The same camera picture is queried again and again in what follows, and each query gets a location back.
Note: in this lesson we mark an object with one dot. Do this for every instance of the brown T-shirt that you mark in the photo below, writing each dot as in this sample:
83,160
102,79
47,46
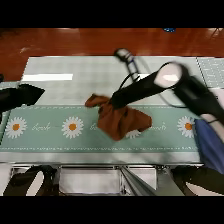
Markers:
118,121

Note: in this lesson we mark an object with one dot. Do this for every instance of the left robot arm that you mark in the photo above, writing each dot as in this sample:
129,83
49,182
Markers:
20,95

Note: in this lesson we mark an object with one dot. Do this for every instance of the blue garment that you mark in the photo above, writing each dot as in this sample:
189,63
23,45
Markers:
210,143

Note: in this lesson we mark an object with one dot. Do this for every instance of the silver frame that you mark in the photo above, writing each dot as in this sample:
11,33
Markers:
138,185

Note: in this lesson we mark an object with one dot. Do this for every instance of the white garment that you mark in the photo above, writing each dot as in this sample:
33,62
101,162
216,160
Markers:
218,93

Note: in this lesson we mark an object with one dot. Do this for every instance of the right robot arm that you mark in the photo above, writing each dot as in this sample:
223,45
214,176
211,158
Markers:
146,87

